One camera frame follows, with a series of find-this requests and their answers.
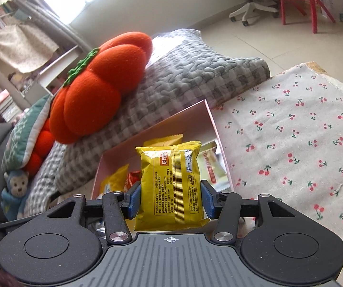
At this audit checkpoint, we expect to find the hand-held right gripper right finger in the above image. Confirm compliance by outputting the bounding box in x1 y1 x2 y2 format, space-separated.
201 179 302 243

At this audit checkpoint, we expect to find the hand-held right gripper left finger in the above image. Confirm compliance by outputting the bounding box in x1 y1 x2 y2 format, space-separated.
44 182 142 245

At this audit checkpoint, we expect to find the small red white snack packet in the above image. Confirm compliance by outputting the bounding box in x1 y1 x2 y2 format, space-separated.
124 170 142 192

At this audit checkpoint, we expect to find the cream red-label snack packet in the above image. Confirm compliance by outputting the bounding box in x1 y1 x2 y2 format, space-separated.
201 142 229 186

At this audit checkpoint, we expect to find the yellow red-label snack packet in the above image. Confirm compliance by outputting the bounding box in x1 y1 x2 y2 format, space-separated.
134 140 210 231

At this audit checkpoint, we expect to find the golden yellow snack packet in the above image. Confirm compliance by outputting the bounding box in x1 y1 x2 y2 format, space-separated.
143 134 184 148

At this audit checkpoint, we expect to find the pink silver cardboard box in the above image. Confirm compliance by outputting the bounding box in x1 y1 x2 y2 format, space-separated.
92 100 235 198

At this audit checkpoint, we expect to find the blue monkey plush toy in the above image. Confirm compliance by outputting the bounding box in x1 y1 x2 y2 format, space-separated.
0 169 33 222

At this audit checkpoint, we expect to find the grey checked quilt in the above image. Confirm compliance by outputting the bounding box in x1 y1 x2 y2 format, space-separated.
25 140 70 216

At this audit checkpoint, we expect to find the green snowflake cushion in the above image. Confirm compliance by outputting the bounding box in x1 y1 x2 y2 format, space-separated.
1 94 54 171

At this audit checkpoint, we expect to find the small orange plush cushion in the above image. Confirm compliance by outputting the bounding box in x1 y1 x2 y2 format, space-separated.
25 116 54 177

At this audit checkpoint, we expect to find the orange pumpkin cushion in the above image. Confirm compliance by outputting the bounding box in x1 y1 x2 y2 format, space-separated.
49 31 153 144

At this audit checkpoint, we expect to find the cherry print cloth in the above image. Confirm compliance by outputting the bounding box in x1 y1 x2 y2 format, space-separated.
213 61 343 276

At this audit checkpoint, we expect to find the grey checked pillow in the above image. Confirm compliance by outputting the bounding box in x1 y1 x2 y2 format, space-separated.
53 29 271 193

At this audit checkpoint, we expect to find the stack of books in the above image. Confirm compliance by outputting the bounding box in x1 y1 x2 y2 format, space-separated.
0 91 22 124

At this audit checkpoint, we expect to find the white shelf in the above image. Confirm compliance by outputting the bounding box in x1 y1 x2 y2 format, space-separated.
2 45 82 108

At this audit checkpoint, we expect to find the white grey office chair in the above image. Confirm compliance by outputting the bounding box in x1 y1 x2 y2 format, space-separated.
200 0 280 27

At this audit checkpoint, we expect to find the pink plastic chair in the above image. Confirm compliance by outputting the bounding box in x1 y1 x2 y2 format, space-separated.
279 0 336 33

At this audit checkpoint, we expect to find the grey curtain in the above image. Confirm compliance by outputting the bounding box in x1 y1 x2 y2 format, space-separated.
6 0 91 54

